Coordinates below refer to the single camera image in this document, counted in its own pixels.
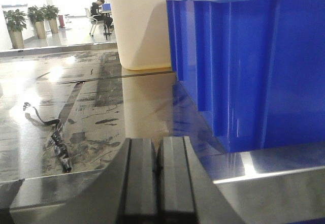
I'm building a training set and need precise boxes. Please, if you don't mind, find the potted plant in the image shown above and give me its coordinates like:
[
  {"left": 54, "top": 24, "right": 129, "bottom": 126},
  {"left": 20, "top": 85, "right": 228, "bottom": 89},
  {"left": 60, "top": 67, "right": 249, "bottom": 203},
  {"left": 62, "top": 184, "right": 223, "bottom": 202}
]
[
  {"left": 3, "top": 9, "right": 27, "bottom": 49},
  {"left": 27, "top": 6, "right": 46, "bottom": 39},
  {"left": 42, "top": 5, "right": 59, "bottom": 34}
]

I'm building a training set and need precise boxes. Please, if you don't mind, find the blue target bin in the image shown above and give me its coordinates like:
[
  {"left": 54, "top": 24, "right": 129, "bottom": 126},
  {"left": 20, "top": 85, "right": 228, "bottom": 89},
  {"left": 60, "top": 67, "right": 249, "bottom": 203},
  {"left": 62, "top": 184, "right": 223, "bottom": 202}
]
[{"left": 165, "top": 0, "right": 324, "bottom": 152}]

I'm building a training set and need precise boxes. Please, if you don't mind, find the potted plant left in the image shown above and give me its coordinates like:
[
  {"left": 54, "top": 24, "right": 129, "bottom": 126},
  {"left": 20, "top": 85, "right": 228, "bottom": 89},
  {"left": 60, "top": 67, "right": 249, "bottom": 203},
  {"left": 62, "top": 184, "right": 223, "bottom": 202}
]
[{"left": 3, "top": 9, "right": 27, "bottom": 49}]

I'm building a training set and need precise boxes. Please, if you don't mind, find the beige plastic container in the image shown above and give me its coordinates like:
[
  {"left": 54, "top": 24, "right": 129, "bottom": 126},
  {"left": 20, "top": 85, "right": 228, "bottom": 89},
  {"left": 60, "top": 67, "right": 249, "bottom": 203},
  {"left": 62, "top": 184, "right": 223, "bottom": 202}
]
[{"left": 109, "top": 0, "right": 171, "bottom": 70}]

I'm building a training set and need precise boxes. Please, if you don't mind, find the potted plant right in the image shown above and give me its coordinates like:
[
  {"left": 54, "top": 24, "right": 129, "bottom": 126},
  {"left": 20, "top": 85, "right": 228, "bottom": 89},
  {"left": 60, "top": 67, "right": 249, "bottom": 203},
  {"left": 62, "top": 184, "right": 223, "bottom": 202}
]
[{"left": 42, "top": 5, "right": 59, "bottom": 34}]

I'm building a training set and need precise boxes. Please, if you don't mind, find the potted plant middle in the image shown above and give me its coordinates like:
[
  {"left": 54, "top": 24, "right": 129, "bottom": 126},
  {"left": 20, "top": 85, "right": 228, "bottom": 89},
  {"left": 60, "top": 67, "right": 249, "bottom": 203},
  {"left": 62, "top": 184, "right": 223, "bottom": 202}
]
[{"left": 27, "top": 6, "right": 46, "bottom": 39}]

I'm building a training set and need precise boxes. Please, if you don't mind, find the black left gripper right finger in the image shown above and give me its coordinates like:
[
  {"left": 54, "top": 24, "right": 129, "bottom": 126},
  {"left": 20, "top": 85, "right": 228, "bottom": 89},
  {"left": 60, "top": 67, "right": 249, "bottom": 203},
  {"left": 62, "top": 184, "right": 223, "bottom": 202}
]
[{"left": 157, "top": 136, "right": 244, "bottom": 223}]

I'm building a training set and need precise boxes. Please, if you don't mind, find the seated person in black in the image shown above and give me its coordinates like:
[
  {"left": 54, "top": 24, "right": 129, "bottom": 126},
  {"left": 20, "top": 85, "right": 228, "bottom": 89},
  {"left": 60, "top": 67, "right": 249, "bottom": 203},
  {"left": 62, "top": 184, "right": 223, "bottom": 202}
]
[{"left": 90, "top": 0, "right": 113, "bottom": 35}]

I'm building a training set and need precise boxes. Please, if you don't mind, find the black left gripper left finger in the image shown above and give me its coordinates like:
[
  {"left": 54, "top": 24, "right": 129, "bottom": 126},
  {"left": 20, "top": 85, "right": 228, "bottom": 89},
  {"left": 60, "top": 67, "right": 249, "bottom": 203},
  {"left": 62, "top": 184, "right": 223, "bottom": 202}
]
[{"left": 10, "top": 138, "right": 158, "bottom": 223}]

